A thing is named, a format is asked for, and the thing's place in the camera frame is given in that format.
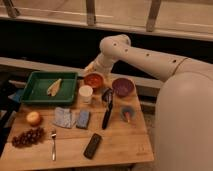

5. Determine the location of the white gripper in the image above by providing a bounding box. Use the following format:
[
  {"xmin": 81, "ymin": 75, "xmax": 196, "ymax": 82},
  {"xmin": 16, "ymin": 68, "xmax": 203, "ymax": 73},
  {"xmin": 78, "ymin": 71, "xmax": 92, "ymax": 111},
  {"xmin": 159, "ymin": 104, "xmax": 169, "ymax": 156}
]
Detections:
[{"xmin": 83, "ymin": 54, "xmax": 114, "ymax": 83}]

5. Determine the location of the orange bowl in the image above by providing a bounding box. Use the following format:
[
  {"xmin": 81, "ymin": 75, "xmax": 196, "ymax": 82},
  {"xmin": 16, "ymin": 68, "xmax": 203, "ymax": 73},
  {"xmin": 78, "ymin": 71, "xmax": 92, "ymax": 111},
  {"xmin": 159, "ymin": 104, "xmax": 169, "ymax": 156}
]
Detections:
[{"xmin": 84, "ymin": 73, "xmax": 104, "ymax": 89}]

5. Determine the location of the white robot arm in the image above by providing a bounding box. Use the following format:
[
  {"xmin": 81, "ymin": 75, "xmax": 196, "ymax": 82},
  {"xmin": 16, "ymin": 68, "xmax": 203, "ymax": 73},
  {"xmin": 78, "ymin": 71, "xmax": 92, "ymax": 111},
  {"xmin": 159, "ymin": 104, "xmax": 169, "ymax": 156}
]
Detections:
[{"xmin": 85, "ymin": 34, "xmax": 213, "ymax": 171}]

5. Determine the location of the white paper cup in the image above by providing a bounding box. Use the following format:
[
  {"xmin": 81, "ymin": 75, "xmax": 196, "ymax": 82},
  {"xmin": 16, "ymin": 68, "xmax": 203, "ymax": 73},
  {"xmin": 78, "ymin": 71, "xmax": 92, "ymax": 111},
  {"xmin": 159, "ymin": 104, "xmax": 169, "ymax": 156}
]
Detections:
[{"xmin": 79, "ymin": 85, "xmax": 93, "ymax": 103}]

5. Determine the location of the purple bowl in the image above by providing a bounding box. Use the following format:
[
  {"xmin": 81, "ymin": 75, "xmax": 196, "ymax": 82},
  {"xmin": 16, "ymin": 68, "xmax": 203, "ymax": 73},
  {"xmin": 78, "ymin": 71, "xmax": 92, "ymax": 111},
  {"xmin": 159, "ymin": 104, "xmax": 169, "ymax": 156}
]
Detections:
[{"xmin": 112, "ymin": 78, "xmax": 134, "ymax": 97}]

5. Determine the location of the blue sponge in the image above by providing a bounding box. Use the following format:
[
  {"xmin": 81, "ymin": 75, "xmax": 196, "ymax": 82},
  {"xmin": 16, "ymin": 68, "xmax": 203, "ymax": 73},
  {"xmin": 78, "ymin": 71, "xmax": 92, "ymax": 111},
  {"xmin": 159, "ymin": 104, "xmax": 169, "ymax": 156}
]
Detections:
[{"xmin": 76, "ymin": 110, "xmax": 90, "ymax": 129}]

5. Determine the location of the yellow banana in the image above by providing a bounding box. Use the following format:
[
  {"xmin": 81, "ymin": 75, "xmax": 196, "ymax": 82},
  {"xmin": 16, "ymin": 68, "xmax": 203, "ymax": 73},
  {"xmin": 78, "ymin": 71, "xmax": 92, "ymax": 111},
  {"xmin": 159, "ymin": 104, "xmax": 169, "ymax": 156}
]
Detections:
[{"xmin": 47, "ymin": 78, "xmax": 62, "ymax": 97}]

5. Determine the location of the small blue dish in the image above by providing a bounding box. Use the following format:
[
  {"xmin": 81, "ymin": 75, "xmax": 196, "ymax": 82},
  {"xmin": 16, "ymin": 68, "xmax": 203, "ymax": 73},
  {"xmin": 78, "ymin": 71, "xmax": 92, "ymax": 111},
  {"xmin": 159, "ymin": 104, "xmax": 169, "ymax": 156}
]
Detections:
[{"xmin": 120, "ymin": 106, "xmax": 135, "ymax": 123}]

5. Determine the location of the wooden table board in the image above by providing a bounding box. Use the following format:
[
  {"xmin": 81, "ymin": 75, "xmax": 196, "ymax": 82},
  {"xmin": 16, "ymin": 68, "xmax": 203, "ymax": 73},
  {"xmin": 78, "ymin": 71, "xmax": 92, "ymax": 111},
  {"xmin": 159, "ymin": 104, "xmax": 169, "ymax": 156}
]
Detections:
[{"xmin": 0, "ymin": 78, "xmax": 155, "ymax": 171}]

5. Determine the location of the light blue cloth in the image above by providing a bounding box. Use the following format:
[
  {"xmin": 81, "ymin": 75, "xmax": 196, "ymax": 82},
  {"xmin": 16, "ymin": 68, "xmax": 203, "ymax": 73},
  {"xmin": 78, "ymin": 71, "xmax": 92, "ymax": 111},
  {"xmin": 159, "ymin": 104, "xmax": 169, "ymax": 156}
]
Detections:
[{"xmin": 53, "ymin": 107, "xmax": 72, "ymax": 128}]

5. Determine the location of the green plastic tray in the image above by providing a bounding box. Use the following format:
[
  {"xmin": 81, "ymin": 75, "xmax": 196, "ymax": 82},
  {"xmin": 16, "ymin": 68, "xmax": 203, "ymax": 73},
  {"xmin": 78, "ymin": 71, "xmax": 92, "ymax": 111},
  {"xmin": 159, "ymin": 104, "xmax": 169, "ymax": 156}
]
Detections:
[{"xmin": 21, "ymin": 71, "xmax": 78, "ymax": 105}]

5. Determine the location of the black remote control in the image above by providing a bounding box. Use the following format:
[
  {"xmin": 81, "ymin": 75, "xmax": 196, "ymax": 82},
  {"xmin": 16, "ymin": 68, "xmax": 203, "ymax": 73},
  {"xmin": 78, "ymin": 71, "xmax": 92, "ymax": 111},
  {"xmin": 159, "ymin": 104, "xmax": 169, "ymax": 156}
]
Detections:
[{"xmin": 83, "ymin": 133, "xmax": 102, "ymax": 159}]

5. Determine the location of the silver fork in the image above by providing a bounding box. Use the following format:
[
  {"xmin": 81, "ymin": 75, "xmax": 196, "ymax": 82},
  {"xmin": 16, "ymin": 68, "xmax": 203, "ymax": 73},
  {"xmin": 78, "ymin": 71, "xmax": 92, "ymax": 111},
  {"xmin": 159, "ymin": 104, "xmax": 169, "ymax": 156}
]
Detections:
[{"xmin": 51, "ymin": 129, "xmax": 57, "ymax": 161}]

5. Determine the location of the red yellow apple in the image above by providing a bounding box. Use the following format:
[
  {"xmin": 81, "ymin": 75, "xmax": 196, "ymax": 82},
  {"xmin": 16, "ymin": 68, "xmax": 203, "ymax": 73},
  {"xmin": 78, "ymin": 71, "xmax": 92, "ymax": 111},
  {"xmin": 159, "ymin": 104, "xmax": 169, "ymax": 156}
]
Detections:
[{"xmin": 26, "ymin": 111, "xmax": 42, "ymax": 126}]

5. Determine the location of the purple grape bunch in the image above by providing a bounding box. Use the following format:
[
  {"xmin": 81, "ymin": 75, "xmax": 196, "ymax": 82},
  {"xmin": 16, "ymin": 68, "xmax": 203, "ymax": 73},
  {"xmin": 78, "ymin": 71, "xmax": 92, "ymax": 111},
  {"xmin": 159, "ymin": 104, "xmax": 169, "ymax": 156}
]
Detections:
[{"xmin": 12, "ymin": 127, "xmax": 45, "ymax": 148}]

